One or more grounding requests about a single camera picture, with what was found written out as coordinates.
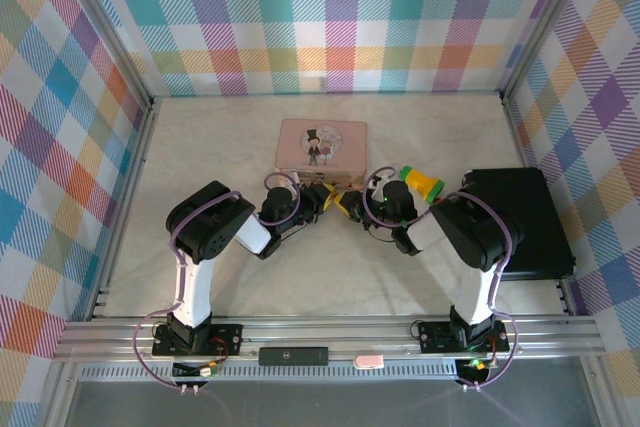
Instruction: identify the aluminium frame post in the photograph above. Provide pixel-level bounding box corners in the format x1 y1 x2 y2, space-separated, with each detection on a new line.
498 0 589 98
58 0 155 106

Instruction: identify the slotted grey cable duct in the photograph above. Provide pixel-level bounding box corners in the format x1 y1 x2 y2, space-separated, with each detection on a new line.
79 364 462 381

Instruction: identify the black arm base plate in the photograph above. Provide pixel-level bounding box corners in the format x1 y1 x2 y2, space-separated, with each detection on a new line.
416 319 512 355
151 321 245 360

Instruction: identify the yellow green plastic toy cylinder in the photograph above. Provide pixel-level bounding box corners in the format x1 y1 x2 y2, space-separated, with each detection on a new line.
401 164 445 206

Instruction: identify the pink tin box with cartoon couple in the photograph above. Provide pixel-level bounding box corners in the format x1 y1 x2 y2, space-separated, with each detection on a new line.
273 118 372 189

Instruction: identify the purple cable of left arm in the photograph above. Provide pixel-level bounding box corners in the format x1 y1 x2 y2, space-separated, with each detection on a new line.
133 172 304 391

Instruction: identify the black rectangular tray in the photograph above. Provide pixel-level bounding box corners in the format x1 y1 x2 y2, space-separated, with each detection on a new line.
464 165 578 282

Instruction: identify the black rectangular device with logo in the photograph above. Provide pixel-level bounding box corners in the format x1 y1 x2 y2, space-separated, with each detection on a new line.
258 345 330 368

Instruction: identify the wide aluminium frame rail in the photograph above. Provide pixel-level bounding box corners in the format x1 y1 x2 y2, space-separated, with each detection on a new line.
53 317 601 364

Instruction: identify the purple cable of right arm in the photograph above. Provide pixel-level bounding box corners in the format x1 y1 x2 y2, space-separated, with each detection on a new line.
362 165 522 391

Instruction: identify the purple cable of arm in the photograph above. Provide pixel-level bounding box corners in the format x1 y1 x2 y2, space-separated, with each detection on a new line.
133 172 304 391
362 165 522 391

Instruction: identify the orange connector with green light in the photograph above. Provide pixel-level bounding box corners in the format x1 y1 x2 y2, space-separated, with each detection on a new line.
458 358 490 379

